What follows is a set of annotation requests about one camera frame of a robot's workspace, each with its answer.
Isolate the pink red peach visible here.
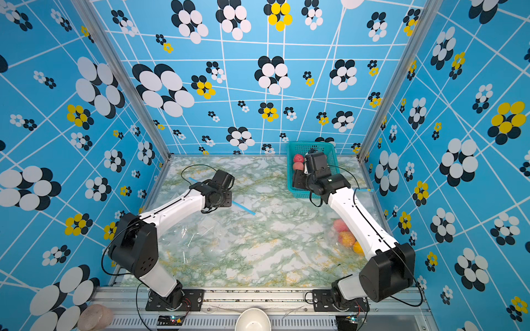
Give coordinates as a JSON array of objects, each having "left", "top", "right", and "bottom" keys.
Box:
[{"left": 333, "top": 219, "right": 349, "bottom": 233}]

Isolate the clear zip-top bag blue zipper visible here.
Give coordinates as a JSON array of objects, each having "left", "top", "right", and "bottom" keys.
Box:
[{"left": 326, "top": 185, "right": 378, "bottom": 257}]

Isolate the red yellow peach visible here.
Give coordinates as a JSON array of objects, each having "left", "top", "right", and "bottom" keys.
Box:
[{"left": 338, "top": 232, "right": 357, "bottom": 248}]

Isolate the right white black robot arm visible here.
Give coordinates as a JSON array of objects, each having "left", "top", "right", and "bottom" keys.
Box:
[{"left": 293, "top": 170, "right": 416, "bottom": 310}]

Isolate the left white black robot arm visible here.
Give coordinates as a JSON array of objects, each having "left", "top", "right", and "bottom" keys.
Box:
[{"left": 106, "top": 175, "right": 234, "bottom": 310}]

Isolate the pink peach in basket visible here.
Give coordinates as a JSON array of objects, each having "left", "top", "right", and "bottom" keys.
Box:
[{"left": 293, "top": 162, "right": 304, "bottom": 172}]

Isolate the teal plastic basket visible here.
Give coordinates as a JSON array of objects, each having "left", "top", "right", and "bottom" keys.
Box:
[{"left": 287, "top": 141, "right": 340, "bottom": 199}]

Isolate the white bowl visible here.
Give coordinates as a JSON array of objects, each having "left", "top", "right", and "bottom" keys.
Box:
[{"left": 235, "top": 308, "right": 272, "bottom": 331}]

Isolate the pink translucent object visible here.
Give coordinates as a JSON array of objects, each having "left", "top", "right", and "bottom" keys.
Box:
[{"left": 77, "top": 304, "right": 114, "bottom": 331}]

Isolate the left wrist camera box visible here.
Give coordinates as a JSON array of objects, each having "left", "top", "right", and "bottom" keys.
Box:
[{"left": 212, "top": 170, "right": 235, "bottom": 191}]

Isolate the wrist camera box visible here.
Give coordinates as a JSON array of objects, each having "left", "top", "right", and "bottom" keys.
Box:
[
  {"left": 305, "top": 150, "right": 331, "bottom": 179},
  {"left": 212, "top": 170, "right": 235, "bottom": 191}
]

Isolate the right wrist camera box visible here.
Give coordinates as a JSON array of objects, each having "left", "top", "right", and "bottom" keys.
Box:
[{"left": 305, "top": 150, "right": 331, "bottom": 179}]

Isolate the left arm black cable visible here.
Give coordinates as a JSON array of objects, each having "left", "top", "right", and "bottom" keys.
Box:
[{"left": 180, "top": 164, "right": 218, "bottom": 189}]

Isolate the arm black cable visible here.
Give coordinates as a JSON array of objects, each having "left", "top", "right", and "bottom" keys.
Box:
[
  {"left": 351, "top": 165, "right": 425, "bottom": 308},
  {"left": 180, "top": 164, "right": 218, "bottom": 189}
]

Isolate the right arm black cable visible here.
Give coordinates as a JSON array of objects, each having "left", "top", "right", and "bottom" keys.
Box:
[{"left": 351, "top": 165, "right": 425, "bottom": 308}]

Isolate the aluminium front rail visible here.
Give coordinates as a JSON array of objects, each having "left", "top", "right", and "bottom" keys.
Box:
[{"left": 91, "top": 287, "right": 438, "bottom": 330}]

